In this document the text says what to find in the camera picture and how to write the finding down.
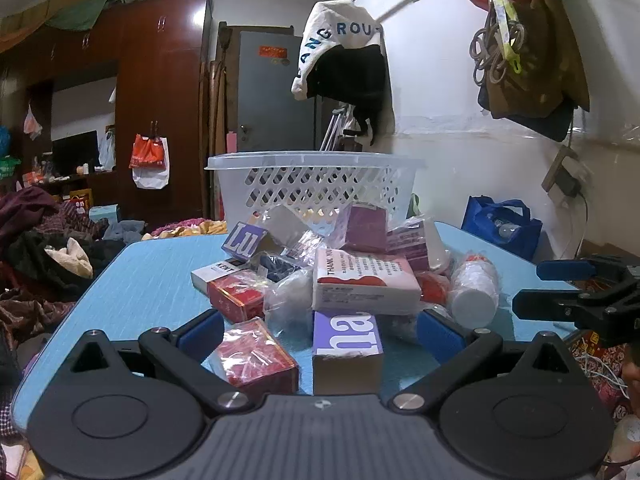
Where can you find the clear plastic bag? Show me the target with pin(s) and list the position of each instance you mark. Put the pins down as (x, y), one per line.
(290, 295)

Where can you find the green cloth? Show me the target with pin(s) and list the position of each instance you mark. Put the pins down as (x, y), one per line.
(82, 12)

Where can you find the pink and white box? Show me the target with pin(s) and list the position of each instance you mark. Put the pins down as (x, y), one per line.
(360, 280)

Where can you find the orange and white plastic bag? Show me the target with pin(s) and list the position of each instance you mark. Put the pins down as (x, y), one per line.
(147, 152)

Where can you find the grey door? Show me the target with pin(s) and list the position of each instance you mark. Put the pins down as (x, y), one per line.
(270, 100)

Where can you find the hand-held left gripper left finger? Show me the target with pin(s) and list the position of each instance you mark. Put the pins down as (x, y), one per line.
(200, 332)

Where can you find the white plastic bottle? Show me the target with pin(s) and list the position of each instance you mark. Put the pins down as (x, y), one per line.
(472, 295)

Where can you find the brown wooden wardrobe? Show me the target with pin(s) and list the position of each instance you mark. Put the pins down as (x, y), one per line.
(150, 85)

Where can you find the red round packet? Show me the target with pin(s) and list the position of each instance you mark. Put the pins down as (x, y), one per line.
(432, 287)

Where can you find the wall power adapter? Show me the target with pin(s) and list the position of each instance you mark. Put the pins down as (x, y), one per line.
(567, 175)

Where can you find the dark blue hanging bag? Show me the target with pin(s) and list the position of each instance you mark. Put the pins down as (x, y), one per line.
(545, 125)

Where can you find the black television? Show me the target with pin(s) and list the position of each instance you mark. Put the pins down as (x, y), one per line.
(75, 152)

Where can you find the blue shopping bag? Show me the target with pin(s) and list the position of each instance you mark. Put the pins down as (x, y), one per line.
(480, 225)

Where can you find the white box with black label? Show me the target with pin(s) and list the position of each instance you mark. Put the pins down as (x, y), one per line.
(215, 272)

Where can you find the dark blue box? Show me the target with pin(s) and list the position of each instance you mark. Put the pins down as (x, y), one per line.
(277, 265)

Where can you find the grey box in clear bag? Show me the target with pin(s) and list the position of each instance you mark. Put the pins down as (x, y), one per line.
(290, 225)

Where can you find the white and black jacket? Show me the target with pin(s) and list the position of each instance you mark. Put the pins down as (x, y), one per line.
(325, 25)

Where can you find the purple and white box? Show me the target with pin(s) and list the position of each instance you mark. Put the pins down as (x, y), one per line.
(345, 340)

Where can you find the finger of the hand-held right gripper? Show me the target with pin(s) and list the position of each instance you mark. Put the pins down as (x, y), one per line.
(545, 305)
(565, 268)

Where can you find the purple box with white print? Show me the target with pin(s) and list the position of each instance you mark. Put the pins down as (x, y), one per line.
(240, 242)

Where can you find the pink plastic bag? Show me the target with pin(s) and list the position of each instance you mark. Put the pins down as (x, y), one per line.
(32, 122)

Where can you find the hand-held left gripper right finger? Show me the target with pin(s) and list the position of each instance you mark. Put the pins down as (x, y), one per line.
(440, 337)

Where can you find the red box in clear bag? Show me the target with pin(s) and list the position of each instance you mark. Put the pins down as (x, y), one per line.
(255, 355)

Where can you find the pile of dark clothes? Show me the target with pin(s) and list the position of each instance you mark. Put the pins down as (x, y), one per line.
(40, 240)

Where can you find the teal box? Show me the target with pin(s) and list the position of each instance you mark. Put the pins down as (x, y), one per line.
(104, 214)

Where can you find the floral blanket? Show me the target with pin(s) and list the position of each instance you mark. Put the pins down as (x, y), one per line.
(190, 227)

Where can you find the pink box in clear bag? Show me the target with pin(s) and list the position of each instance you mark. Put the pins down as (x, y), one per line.
(412, 247)

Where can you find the brown hanging bag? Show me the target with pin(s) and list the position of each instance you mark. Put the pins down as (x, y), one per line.
(550, 60)

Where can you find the white plastic lattice basket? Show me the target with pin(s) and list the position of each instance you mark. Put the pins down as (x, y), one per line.
(310, 185)

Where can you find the plain purple box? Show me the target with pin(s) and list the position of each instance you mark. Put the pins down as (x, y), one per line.
(367, 227)

